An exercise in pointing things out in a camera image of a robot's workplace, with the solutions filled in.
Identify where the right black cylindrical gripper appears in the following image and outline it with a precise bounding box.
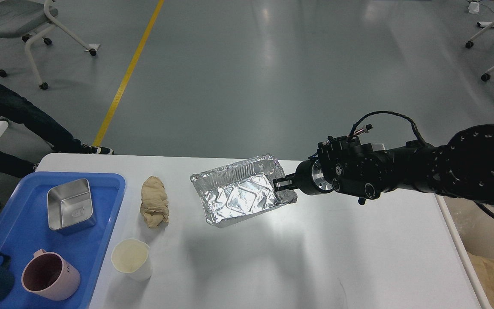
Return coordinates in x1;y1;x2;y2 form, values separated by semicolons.
273;160;334;196

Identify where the aluminium foil tray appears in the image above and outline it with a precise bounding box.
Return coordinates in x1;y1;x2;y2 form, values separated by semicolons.
190;153;298;228

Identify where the beige cloth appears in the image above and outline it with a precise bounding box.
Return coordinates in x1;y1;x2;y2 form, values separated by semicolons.
139;176;170;229

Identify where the cream white cup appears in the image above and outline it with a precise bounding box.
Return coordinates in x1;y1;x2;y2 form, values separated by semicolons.
111;238;153;282

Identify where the rectangular steel container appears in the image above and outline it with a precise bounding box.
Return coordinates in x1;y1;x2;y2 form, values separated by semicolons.
47;178;96;235

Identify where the pink plastic mug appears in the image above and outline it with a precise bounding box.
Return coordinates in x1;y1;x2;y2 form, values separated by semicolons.
20;249;81;301

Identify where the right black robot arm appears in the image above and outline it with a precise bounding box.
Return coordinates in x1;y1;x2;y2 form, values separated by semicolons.
273;112;494;219

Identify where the beige plastic bin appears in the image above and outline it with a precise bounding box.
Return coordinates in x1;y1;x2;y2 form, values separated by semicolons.
436;196;494;309

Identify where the white floor power adapter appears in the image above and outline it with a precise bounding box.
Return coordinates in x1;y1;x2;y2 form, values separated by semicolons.
467;1;480;15

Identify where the blue plastic tray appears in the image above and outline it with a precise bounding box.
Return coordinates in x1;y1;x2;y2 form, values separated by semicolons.
0;172;126;309

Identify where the seated person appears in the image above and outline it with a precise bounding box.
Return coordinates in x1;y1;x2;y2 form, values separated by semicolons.
0;84;115;178

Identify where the grey office chair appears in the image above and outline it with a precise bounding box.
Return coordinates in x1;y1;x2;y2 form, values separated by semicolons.
0;0;100;90

